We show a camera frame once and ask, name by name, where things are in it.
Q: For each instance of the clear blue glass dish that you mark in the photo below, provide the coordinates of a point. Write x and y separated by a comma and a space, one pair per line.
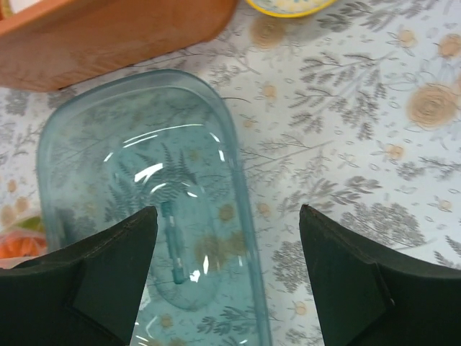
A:
164, 139

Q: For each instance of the small orange pumpkin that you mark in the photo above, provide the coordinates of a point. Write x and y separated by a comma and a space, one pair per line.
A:
22, 246

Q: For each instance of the orange plastic basin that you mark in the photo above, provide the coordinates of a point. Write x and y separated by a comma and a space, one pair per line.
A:
54, 44

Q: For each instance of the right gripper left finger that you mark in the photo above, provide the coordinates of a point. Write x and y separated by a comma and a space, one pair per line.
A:
87, 293

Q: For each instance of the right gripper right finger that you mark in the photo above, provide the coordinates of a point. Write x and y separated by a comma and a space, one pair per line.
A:
368, 294

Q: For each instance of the floral tablecloth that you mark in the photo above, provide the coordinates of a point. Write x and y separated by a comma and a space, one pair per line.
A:
354, 111

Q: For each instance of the small patterned bowl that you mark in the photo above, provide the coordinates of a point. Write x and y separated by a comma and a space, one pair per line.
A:
289, 8

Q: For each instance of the clear zip top bag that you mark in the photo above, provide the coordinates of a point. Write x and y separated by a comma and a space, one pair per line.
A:
31, 226

